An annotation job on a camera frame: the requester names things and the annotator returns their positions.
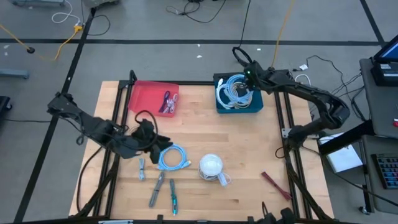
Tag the laptop screen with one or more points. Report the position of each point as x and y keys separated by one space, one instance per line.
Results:
x=390 y=51

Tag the grey floor bar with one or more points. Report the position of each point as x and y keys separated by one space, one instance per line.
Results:
x=14 y=73

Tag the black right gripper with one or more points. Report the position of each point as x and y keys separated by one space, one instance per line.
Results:
x=253 y=76

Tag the small red item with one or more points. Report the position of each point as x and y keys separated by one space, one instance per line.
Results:
x=396 y=123

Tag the black aluminium table frame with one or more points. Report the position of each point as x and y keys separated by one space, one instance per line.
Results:
x=196 y=83

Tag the silver plate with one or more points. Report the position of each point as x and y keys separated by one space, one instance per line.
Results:
x=115 y=222

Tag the black stand beam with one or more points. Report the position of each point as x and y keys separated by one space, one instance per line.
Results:
x=345 y=138

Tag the black keyboard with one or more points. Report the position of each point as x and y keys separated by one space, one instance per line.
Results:
x=387 y=171

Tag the caster wheel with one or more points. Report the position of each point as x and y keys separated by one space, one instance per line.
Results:
x=363 y=210

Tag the grey floor object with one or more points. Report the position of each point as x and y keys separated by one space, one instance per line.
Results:
x=99 y=2

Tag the white box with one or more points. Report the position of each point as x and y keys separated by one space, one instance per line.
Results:
x=343 y=160

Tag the white round dome device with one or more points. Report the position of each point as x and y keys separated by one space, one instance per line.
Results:
x=211 y=164

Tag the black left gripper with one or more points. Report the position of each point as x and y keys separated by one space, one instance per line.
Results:
x=146 y=137

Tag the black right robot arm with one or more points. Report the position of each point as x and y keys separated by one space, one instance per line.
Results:
x=311 y=91

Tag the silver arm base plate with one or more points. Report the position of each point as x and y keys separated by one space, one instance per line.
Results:
x=285 y=132

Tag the grey keyboard desk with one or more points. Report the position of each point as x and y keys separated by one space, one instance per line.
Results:
x=382 y=199

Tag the grey floor equipment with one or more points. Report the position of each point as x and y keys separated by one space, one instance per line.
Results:
x=37 y=3

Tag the small white floor adapter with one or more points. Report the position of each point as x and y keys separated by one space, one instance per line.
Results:
x=303 y=67

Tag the black desktop device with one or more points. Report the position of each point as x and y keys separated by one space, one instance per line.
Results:
x=384 y=76

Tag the blue plastic tray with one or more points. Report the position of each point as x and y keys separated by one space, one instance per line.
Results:
x=239 y=109

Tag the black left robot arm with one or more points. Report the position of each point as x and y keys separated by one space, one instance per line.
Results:
x=93 y=127

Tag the black round floor puck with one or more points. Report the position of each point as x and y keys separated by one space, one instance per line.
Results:
x=30 y=49

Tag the red plastic tray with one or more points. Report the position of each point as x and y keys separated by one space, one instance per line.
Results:
x=146 y=96

